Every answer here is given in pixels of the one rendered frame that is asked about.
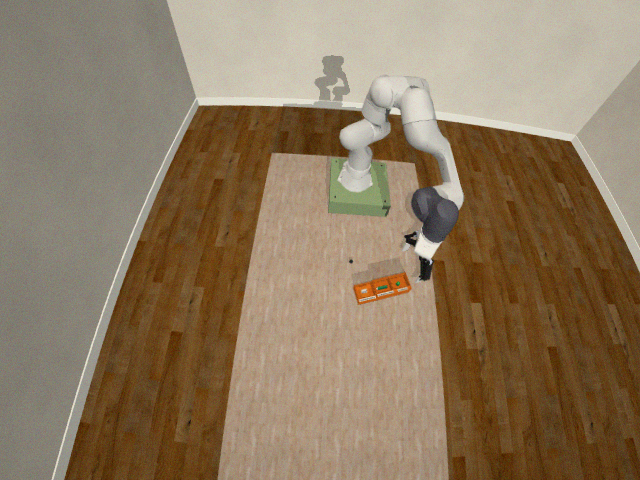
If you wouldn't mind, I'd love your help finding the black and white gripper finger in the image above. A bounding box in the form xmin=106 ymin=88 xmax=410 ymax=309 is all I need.
xmin=401 ymin=231 xmax=418 ymax=251
xmin=415 ymin=256 xmax=434 ymax=283

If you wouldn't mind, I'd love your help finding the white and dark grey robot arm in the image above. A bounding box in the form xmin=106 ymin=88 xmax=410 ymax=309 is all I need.
xmin=337 ymin=75 xmax=464 ymax=260

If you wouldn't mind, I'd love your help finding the orange three-bin rack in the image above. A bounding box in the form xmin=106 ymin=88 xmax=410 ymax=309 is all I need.
xmin=354 ymin=273 xmax=412 ymax=305

